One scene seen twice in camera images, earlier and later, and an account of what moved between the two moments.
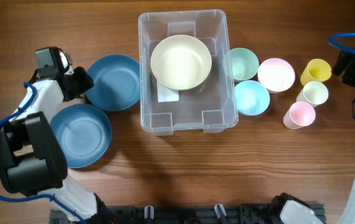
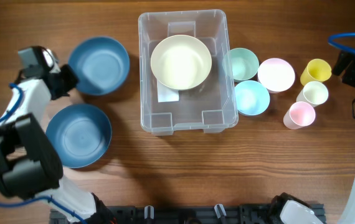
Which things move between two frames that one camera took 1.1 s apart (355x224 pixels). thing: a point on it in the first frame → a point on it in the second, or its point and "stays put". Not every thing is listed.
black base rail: [187, 214] stays put
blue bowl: [116, 78] → [101, 65]
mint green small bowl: [240, 64] stays put
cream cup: [314, 93] stays put
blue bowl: [84, 132] stays put
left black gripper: [87, 82] → [68, 71]
